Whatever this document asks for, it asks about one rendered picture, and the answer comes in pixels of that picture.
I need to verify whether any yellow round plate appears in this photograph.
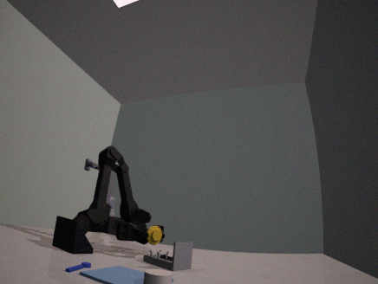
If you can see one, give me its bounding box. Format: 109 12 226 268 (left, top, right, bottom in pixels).
147 226 162 245

